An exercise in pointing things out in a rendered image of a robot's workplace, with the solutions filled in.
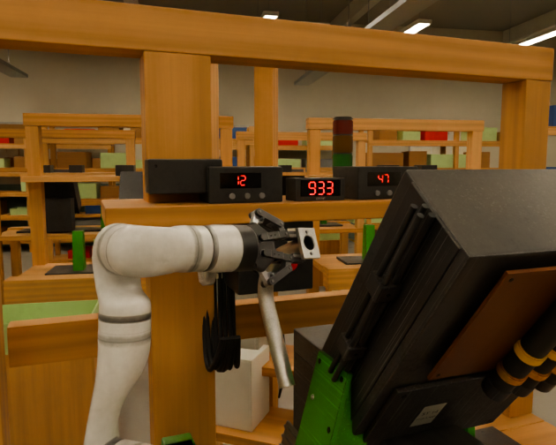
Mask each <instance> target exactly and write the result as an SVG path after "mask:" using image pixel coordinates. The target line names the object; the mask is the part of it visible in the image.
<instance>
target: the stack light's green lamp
mask: <svg viewBox="0 0 556 445"><path fill-rule="evenodd" d="M352 160H353V155H352V154H334V155H333V164H332V170H333V167H334V166H352Z"/></svg>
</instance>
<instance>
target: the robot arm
mask: <svg viewBox="0 0 556 445"><path fill-rule="evenodd" d="M249 218H250V219H251V221H250V223H249V224H247V225H239V224H210V225H178V226H173V227H154V226H142V225H133V224H125V223H113V224H110V225H108V226H106V227H104V228H103V229H102V230H101V231H100V232H99V233H98V235H97V236H96V238H95V241H94V246H93V252H92V262H93V271H94V282H95V288H96V293H97V297H98V301H99V315H98V318H99V319H98V352H97V367H96V375H95V381H94V391H93V395H92V400H91V404H90V410H89V414H88V419H87V423H86V434H85V439H84V444H83V445H153V444H149V443H145V442H140V441H132V440H127V439H123V438H120V433H119V418H120V413H121V410H122V407H123V405H124V402H125V400H126V398H127V396H128V395H129V393H130V392H131V389H132V388H133V386H134V385H135V383H136V382H137V380H138V378H139V377H140V375H141V374H142V372H143V370H144V368H145V366H146V363H147V360H148V356H149V351H150V344H151V313H152V310H151V302H150V299H149V297H148V296H147V295H146V293H145V292H144V291H143V290H142V288H141V281H140V278H142V277H153V276H158V275H167V274H171V273H175V272H179V273H187V272H198V277H199V282H200V284H201V285H203V286H204V285H212V284H214V282H215V278H216V273H222V272H240V271H252V272H253V273H255V274H259V276H260V278H261V280H262V282H261V283H260V285H261V287H262V288H266V287H268V286H271V285H274V284H275V283H277V282H278V281H280V280H281V279H282V278H283V277H284V276H286V275H287V274H288V273H290V272H291V271H292V270H293V267H292V266H291V264H299V263H301V262H304V261H305V260H302V259H301V255H300V253H292V254H287V253H283V252H278V251H276V249H275V247H274V241H279V240H281V241H293V240H295V239H297V234H296V232H295V231H286V230H285V229H284V227H283V226H284V222H283V221H282V220H280V219H278V218H277V217H275V216H273V215H270V214H269V213H268V212H266V211H264V210H262V209H261V208H258V209H256V210H254V211H252V212H251V213H250V214H249ZM259 224H261V225H263V226H265V227H267V228H269V229H270V230H273V232H267V231H266V230H265V229H263V228H262V227H261V226H259ZM270 264H281V268H279V269H277V270H276V271H275V272H267V271H266V269H267V268H268V267H269V266H270Z"/></svg>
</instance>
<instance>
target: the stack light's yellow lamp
mask: <svg viewBox="0 0 556 445"><path fill-rule="evenodd" d="M352 152H353V136H351V135H335V136H334V137H333V155H334V154H353V153H352Z"/></svg>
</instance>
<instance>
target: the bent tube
mask: <svg viewBox="0 0 556 445"><path fill-rule="evenodd" d="M295 230H296V234H297V239H295V240H293V241H291V242H289V243H287V244H285V245H282V246H280V247H278V248H276V251H278V252H283V253H287V254H292V253H300V255H301V259H302V260H308V259H319V258H320V254H319V247H318V243H317V238H316V235H315V230H314V228H296V229H295ZM280 266H281V264H270V266H269V267H268V268H267V269H266V271H267V272H275V271H276V270H277V269H279V268H280ZM261 282H262V280H261V278H260V277H259V282H258V300H259V309H260V312H261V316H262V320H263V323H264V328H265V331H266V335H267V341H268V345H269V349H270V353H271V357H272V360H273V364H274V370H275V374H276V378H277V382H278V386H279V388H286V387H289V386H293V385H296V384H295V381H294V377H293V373H292V370H291V366H290V362H289V356H288V352H287V349H286V345H285V342H284V338H283V334H282V329H281V325H280V322H279V318H278V314H277V311H276V307H275V303H274V286H273V285H271V286H268V287H266V288H262V287H261V285H260V283H261Z"/></svg>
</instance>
